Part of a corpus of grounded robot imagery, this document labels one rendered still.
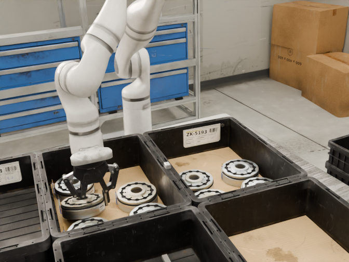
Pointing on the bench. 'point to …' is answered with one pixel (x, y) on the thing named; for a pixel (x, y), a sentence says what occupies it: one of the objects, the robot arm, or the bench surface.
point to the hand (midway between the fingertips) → (95, 200)
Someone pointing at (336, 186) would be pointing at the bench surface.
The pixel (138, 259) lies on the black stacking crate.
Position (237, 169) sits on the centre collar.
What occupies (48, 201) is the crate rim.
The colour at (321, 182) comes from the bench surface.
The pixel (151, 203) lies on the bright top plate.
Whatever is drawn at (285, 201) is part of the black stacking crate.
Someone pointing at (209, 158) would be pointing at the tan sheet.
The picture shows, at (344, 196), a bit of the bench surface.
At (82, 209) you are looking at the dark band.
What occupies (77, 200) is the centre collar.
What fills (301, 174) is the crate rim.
